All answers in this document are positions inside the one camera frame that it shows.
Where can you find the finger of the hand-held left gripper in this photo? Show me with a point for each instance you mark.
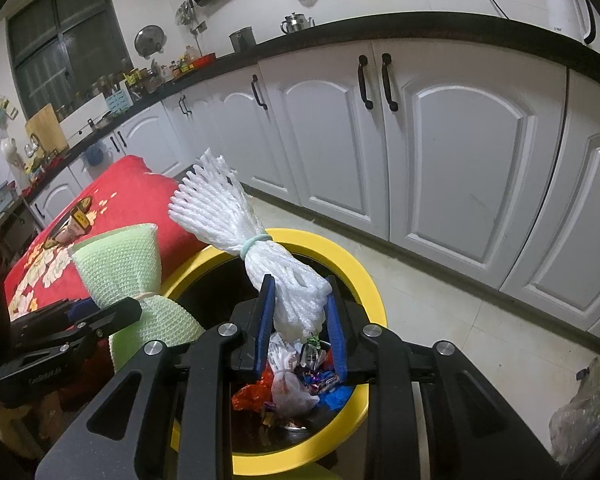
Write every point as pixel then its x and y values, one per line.
pixel 80 305
pixel 122 312

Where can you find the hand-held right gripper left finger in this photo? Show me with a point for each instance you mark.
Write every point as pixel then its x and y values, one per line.
pixel 266 310

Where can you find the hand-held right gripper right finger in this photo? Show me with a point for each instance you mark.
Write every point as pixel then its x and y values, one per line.
pixel 336 330

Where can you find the green foam fruit net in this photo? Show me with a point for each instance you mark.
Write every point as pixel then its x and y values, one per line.
pixel 120 260

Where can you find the yellow trash bin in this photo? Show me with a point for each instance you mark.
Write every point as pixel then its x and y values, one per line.
pixel 350 265

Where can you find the white foam fruit net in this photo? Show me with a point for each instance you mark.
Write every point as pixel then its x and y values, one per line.
pixel 220 210

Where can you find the blue crumpled wrapper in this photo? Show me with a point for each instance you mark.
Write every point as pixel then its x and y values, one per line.
pixel 335 397

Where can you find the white plastic bag orange print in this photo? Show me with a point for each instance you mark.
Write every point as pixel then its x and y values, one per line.
pixel 292 385

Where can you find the open tin can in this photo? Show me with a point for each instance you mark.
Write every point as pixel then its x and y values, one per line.
pixel 55 232

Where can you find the red crinkled wrapper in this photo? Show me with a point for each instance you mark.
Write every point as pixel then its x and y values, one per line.
pixel 250 390

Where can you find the small paper carton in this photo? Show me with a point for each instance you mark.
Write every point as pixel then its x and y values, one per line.
pixel 78 222

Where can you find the red flowered tablecloth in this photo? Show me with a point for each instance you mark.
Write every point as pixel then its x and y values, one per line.
pixel 125 195

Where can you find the blue hanging cloth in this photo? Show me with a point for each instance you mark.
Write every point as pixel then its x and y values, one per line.
pixel 93 155

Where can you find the wooden cutting board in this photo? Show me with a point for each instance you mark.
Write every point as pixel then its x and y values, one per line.
pixel 47 127

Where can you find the white base cabinets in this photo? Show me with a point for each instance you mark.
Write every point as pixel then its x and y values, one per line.
pixel 455 160

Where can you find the row of condiment bottles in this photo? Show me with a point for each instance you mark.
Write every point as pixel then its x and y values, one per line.
pixel 145 77

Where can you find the red bowl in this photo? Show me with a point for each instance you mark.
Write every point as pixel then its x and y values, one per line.
pixel 205 60

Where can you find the dark window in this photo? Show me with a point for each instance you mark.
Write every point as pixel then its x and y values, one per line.
pixel 65 45

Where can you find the crumpled clear bag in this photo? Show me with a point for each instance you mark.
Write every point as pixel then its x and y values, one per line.
pixel 585 410

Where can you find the grey metal canister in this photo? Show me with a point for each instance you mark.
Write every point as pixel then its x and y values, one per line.
pixel 242 40

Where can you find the steel pot lid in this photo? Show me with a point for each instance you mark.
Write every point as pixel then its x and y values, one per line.
pixel 150 41

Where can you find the steel teapot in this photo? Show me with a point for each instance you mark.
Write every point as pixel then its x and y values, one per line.
pixel 296 24

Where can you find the black kitchen countertop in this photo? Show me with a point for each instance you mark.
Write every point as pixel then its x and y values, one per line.
pixel 430 30

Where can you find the white electric kettle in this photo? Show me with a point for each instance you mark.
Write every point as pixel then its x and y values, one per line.
pixel 562 7

